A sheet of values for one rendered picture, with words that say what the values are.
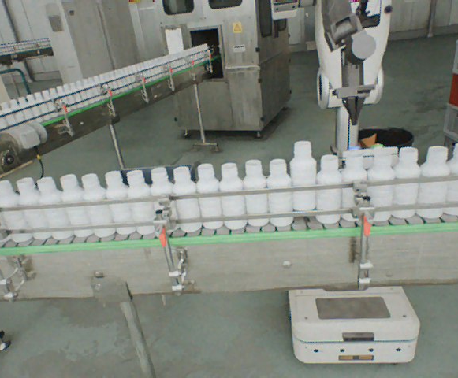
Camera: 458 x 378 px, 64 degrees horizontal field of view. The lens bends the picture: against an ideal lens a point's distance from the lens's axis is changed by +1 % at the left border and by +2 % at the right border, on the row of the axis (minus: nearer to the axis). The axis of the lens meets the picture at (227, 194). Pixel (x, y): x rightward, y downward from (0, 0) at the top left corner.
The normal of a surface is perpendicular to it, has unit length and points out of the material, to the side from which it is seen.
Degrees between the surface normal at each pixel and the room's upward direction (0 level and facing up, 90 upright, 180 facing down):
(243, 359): 0
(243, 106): 90
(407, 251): 90
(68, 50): 90
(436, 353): 0
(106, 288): 90
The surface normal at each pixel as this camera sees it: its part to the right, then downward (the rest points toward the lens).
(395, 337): -0.07, 0.46
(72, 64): -0.38, 0.46
